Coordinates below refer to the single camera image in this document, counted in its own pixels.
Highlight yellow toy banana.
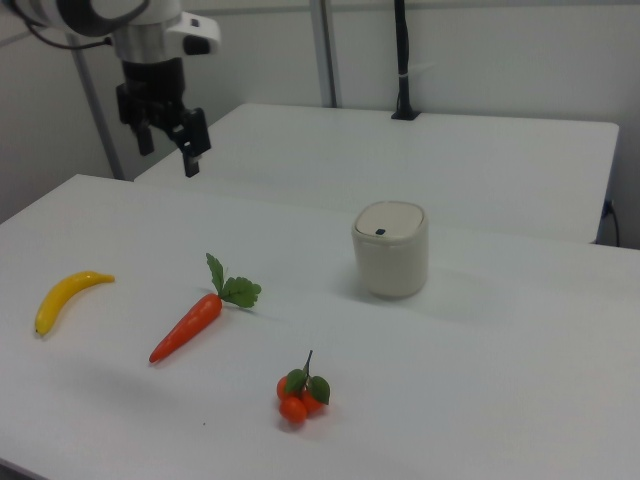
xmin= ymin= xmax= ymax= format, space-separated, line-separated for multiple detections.
xmin=33 ymin=270 xmax=116 ymax=338

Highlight black camera pole with base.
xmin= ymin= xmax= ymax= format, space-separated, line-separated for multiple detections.
xmin=389 ymin=0 xmax=422 ymax=121

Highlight beige round garbage bin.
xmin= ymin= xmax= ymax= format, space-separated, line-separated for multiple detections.
xmin=350 ymin=200 xmax=430 ymax=300

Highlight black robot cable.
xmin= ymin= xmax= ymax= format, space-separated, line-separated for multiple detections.
xmin=12 ymin=0 xmax=116 ymax=51

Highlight wooden spoon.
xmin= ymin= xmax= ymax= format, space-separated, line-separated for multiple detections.
xmin=355 ymin=202 xmax=425 ymax=242

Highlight black wall cable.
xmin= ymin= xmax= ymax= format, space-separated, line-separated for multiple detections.
xmin=602 ymin=198 xmax=622 ymax=247

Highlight orange tangerine cluster with leaves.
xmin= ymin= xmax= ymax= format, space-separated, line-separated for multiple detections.
xmin=276 ymin=349 xmax=332 ymax=425

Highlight orange toy carrot green leaves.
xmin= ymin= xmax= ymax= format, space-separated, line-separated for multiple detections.
xmin=148 ymin=252 xmax=263 ymax=365

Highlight grey aluminium frame post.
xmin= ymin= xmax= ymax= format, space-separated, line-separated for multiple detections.
xmin=69 ymin=34 xmax=126 ymax=181
xmin=308 ymin=0 xmax=342 ymax=109

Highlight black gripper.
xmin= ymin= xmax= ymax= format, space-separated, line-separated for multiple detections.
xmin=115 ymin=57 xmax=212 ymax=179

